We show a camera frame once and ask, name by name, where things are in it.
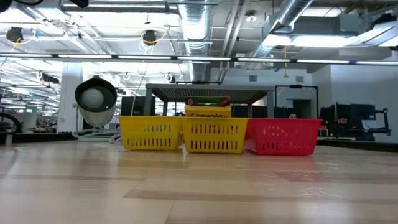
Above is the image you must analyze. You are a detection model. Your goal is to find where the white cylindrical desk lamp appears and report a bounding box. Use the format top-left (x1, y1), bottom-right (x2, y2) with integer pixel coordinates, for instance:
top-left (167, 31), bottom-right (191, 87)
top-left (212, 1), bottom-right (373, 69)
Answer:
top-left (74, 77), bottom-right (118, 128)

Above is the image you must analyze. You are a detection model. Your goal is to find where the yellow plastic slotted basket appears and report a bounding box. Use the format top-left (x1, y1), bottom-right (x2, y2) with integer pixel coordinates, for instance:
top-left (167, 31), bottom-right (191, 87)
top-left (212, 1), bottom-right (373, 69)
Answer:
top-left (182, 116), bottom-right (249, 155)
top-left (118, 115), bottom-right (185, 151)

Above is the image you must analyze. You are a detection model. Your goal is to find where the grey perforated metal shelf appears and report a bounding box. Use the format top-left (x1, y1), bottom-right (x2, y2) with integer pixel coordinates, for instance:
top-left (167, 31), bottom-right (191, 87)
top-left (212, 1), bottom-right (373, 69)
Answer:
top-left (144, 83), bottom-right (275, 118)

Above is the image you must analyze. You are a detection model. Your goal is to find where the black background monitor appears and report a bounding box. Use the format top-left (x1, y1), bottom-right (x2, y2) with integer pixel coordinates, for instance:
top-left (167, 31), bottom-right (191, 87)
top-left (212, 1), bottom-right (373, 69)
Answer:
top-left (121, 96), bottom-right (156, 116)

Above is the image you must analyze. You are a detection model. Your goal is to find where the red plastic slotted basket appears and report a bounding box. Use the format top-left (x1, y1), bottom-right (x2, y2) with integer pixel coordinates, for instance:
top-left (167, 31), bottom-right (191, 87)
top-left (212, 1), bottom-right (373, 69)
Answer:
top-left (244, 117), bottom-right (323, 156)

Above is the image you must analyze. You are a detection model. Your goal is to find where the overhead light strip bar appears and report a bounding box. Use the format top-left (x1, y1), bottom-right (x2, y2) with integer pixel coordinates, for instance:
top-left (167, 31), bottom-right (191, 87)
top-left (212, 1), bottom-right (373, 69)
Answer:
top-left (0, 52), bottom-right (398, 65)

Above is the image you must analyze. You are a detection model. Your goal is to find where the black background workstation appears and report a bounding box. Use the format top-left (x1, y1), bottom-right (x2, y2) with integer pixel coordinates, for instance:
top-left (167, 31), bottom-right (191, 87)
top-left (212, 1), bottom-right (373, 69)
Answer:
top-left (320, 102), bottom-right (392, 142)

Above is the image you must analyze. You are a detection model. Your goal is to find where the silver ventilation duct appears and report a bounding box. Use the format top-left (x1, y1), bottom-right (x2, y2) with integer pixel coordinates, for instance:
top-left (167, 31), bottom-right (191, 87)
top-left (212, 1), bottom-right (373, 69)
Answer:
top-left (178, 0), bottom-right (212, 82)
top-left (248, 0), bottom-right (315, 60)

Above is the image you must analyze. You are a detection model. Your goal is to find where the black ceiling-mounted camera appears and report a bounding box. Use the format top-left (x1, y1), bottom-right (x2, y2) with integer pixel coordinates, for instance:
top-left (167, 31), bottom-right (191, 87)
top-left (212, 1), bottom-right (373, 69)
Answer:
top-left (6, 26), bottom-right (24, 43)
top-left (142, 29), bottom-right (158, 47)

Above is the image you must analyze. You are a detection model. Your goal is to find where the white cable with round switch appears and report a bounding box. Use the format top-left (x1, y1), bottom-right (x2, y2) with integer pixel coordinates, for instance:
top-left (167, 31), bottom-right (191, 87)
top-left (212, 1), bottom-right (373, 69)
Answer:
top-left (72, 126), bottom-right (122, 143)

